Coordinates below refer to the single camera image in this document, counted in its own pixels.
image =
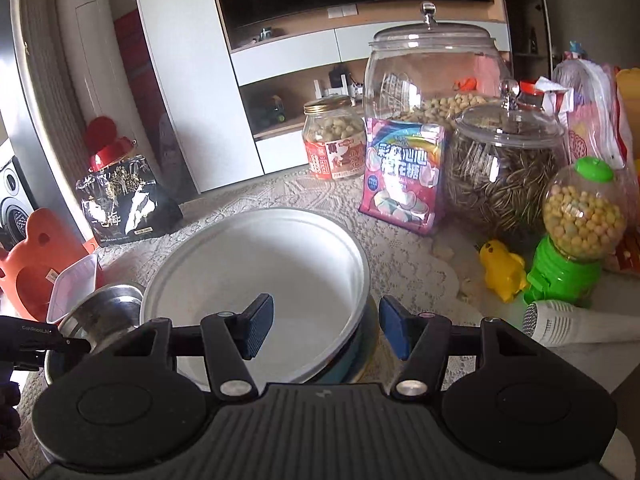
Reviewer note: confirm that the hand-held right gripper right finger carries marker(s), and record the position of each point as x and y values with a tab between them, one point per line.
392	327

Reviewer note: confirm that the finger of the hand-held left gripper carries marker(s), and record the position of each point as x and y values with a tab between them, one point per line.
77	346

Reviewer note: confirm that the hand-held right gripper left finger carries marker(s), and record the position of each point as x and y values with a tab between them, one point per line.
257	327

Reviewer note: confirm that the blue enamel bowl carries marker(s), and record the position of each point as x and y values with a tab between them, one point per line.
361	352

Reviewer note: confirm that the stainless steel bowl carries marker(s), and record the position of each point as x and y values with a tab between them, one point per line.
105	305

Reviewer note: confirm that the white deep bowl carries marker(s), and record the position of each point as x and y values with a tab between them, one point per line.
280	260

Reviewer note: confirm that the person's left hand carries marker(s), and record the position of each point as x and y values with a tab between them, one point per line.
9	415

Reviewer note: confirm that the red container with clear lid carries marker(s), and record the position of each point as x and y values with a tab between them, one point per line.
72	285

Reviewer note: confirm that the white lace tablecloth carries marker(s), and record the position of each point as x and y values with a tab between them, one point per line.
415	270

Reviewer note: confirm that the orange plastic chair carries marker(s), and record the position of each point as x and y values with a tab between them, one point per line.
35	260

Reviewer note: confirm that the yellow duck toy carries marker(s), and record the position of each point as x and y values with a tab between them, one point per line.
502	272

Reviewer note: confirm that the pink marshmallow packet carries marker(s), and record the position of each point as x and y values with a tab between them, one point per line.
402	180

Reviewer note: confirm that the black snack bag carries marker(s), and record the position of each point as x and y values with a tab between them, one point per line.
125	200

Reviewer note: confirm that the white microphone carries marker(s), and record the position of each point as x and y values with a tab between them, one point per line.
565	322

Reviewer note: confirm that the clear jar of sunflower seeds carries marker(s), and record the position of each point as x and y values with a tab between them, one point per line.
500	180

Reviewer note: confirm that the glass jar of nuts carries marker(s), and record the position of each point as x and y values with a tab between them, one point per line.
332	140

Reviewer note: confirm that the red plastic chair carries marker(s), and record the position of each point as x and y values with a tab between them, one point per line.
105	145

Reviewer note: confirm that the green candy dispenser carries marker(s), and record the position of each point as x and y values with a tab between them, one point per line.
575	230

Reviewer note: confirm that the toy truck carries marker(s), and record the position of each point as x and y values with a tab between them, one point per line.
269	110

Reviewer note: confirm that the white router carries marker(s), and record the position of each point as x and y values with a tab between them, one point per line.
340	87

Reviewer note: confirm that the white wooden tv cabinet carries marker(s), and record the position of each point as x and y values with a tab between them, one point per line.
200	85

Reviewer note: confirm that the large clear lidded jar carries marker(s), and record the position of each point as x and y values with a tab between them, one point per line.
430	60

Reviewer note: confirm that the white tower air conditioner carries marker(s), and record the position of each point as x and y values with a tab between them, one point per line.
95	50

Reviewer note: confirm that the plastic bag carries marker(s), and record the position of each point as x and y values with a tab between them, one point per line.
590	105

